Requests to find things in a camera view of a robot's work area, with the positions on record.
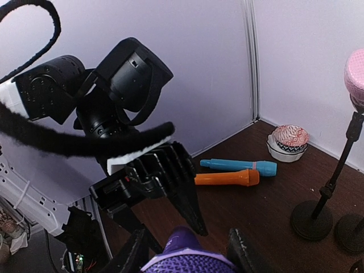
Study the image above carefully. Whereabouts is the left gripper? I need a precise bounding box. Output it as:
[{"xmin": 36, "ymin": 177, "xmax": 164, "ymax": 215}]
[{"xmin": 89, "ymin": 159, "xmax": 208, "ymax": 236}]

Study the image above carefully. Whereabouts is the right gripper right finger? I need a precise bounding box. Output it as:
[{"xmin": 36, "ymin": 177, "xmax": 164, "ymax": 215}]
[{"xmin": 227, "ymin": 228, "xmax": 273, "ymax": 273}]

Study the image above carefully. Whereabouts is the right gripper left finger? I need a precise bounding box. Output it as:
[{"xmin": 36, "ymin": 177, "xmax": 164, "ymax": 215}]
[{"xmin": 102, "ymin": 229, "xmax": 148, "ymax": 273}]

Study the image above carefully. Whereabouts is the purple microphone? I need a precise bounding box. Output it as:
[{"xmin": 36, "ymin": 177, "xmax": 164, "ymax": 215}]
[{"xmin": 140, "ymin": 226, "xmax": 238, "ymax": 273}]

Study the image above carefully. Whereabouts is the orange microphone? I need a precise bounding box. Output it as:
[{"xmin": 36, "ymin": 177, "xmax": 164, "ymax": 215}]
[{"xmin": 195, "ymin": 169, "xmax": 260, "ymax": 187}]

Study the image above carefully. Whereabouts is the blue microphone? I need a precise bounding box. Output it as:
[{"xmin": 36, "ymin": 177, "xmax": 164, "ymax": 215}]
[{"xmin": 200, "ymin": 159, "xmax": 278, "ymax": 177}]

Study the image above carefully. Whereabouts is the pink microphone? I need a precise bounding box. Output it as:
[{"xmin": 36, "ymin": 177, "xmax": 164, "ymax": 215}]
[{"xmin": 344, "ymin": 48, "xmax": 363, "ymax": 113}]

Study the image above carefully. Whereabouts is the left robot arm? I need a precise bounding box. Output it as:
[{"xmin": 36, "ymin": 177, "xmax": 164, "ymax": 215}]
[{"xmin": 1, "ymin": 38, "xmax": 208, "ymax": 236}]

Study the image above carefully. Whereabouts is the pink mic stand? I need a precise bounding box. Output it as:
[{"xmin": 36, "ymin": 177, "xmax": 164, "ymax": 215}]
[{"xmin": 290, "ymin": 110, "xmax": 363, "ymax": 241}]

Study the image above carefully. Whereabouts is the black mic stand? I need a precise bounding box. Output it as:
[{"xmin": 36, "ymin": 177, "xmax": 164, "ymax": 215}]
[{"xmin": 334, "ymin": 213, "xmax": 363, "ymax": 255}]

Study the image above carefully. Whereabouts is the glitter mic stand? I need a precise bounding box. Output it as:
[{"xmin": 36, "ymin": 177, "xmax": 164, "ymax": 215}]
[{"xmin": 349, "ymin": 259, "xmax": 364, "ymax": 273}]

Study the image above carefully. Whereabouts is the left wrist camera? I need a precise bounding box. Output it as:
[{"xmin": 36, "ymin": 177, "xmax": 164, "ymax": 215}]
[{"xmin": 107, "ymin": 141, "xmax": 196, "ymax": 198}]

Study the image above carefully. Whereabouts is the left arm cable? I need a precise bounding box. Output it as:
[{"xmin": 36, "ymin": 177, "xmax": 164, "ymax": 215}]
[{"xmin": 0, "ymin": 0, "xmax": 176, "ymax": 160}]

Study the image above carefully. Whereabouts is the left aluminium post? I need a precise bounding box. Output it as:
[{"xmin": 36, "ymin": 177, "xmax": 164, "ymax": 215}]
[{"xmin": 242, "ymin": 0, "xmax": 260, "ymax": 122}]

